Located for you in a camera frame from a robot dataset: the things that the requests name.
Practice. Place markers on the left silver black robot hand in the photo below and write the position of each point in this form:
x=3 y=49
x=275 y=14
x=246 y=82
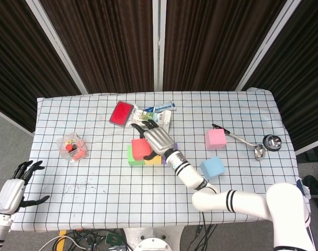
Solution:
x=11 y=194

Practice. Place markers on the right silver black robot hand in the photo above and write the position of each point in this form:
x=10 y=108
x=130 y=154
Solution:
x=159 y=139

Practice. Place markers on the red foam cube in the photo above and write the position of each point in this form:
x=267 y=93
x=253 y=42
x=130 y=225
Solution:
x=140 y=149

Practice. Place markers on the purple foam cube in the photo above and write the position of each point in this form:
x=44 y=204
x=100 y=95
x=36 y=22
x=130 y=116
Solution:
x=164 y=160

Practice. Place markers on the yellow foam cube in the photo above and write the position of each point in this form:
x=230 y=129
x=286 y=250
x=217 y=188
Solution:
x=155 y=160

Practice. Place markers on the green foam cube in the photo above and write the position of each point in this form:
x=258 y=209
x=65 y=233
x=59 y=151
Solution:
x=134 y=160

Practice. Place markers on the pink foam cube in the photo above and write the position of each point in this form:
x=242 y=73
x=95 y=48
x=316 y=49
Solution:
x=215 y=139

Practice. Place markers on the blue foam cube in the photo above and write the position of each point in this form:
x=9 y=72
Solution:
x=212 y=168

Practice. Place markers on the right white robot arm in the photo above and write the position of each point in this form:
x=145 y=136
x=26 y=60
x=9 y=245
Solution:
x=227 y=198

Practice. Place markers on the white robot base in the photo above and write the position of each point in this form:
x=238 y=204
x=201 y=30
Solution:
x=153 y=243

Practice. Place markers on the crumpled white snack bag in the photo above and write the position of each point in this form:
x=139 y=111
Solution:
x=163 y=117

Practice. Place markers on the blue white tube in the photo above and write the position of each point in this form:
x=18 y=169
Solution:
x=164 y=106

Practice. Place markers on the red ink pad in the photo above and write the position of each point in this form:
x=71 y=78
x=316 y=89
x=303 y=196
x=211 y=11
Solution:
x=121 y=113

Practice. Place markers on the plastic bag of small items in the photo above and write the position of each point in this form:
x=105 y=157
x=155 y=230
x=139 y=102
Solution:
x=72 y=149

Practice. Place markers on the green circuit board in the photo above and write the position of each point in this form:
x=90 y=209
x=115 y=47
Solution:
x=112 y=238

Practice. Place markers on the small metal cup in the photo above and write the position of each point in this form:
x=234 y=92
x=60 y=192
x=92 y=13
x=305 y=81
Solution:
x=272 y=142

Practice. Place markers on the dark brown partition panel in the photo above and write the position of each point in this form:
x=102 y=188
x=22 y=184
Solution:
x=214 y=39
x=305 y=65
x=101 y=39
x=17 y=52

